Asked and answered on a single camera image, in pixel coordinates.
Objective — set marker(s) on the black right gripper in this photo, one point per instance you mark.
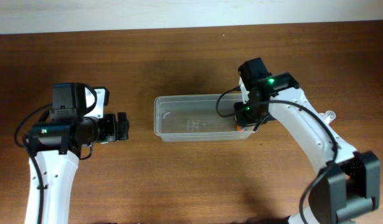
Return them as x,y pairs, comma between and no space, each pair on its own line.
244,109

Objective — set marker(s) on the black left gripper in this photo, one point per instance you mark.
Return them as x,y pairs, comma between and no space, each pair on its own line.
122,126

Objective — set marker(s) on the white pump bottle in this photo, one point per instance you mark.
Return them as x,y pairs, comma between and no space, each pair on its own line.
329,116

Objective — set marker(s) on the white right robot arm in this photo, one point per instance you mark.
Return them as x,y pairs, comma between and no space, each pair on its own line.
347,182

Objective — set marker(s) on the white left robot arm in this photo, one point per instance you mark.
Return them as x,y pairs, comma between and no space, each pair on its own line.
55,148

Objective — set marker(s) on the clear plastic container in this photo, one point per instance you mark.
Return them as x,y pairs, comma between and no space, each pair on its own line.
184,118

